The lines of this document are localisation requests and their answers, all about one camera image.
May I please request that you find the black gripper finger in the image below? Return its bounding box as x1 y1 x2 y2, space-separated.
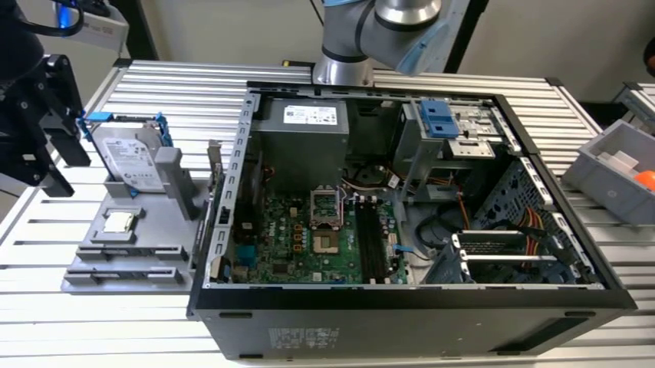
0 114 77 199
35 53 93 169

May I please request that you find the dark RAM stick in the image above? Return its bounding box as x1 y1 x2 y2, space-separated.
66 268 183 284

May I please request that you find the hard disk in blue carrier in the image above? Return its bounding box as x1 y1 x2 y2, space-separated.
75 110 175 199

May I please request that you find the silver CPU chip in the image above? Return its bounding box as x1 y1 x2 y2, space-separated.
102 212 138 234

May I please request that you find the grey plastic parts rack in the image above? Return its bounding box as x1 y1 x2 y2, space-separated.
61 147 217 295

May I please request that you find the green graphics card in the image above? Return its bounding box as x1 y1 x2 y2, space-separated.
191 139 230 271

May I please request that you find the grey power supply unit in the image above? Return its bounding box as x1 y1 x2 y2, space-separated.
250 97 353 192

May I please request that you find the green motherboard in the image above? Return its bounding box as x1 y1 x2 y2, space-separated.
233 191 411 285

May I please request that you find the CPU socket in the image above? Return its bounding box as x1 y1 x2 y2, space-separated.
311 228 343 257

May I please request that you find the black round cooler fan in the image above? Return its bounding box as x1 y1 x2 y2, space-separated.
343 163 403 191

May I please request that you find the blue plastic drive latch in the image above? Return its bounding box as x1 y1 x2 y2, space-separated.
419 100 457 139

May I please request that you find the open black PC case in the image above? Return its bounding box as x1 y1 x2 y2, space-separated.
185 79 639 361

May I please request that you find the grey metal disk bay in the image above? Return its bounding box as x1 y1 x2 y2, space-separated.
425 229 570 284

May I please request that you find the grey plastic bin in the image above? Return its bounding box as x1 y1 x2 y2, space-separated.
562 118 655 227

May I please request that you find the small white box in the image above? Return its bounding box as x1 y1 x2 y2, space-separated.
598 151 641 173

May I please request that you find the aluminium slat side table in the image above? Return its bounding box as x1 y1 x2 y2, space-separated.
611 82 655 135

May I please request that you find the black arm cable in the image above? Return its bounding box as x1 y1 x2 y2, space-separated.
14 0 87 38

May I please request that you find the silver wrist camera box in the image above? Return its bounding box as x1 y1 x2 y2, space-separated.
54 0 130 53

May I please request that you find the black frame post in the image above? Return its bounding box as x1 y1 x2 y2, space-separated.
442 0 487 74
110 0 161 61

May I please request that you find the metal socket cover frame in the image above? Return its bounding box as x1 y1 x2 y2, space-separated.
310 184 345 230

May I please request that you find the orange wire bundle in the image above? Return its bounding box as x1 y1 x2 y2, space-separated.
429 175 473 232

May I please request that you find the yellow red wire bundle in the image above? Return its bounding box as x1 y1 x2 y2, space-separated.
517 209 549 258

